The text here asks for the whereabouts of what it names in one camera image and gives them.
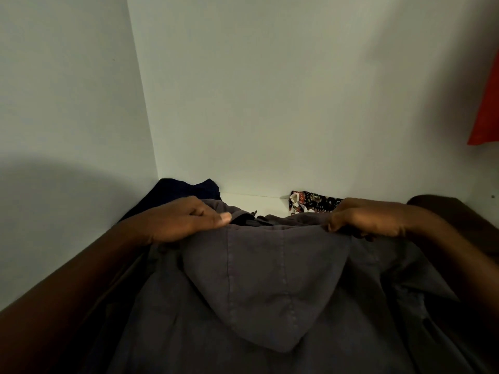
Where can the person's right hand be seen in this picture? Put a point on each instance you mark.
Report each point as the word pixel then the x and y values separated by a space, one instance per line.
pixel 370 218

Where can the person's left hand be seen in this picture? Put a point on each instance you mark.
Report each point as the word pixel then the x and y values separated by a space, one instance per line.
pixel 175 221

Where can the person's right fingers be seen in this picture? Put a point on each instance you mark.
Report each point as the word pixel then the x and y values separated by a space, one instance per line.
pixel 341 220

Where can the person's left thumb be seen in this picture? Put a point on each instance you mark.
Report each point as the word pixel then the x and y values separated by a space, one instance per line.
pixel 210 221

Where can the grey hooded jacket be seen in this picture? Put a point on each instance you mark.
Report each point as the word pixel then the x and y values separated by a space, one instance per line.
pixel 280 303

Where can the person's left forearm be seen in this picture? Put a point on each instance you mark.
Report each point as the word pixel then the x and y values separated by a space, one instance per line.
pixel 62 299

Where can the person's right forearm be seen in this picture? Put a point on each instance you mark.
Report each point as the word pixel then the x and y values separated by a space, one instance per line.
pixel 460 253

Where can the patterned dark fabric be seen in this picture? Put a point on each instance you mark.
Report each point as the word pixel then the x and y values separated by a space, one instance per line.
pixel 312 202

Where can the dark navy garment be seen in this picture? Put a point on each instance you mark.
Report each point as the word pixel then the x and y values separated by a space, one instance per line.
pixel 175 192

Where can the dark brown garment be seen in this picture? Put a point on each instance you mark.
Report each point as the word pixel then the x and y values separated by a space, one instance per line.
pixel 460 216

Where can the red garment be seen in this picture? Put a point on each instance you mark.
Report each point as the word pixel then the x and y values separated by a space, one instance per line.
pixel 487 112

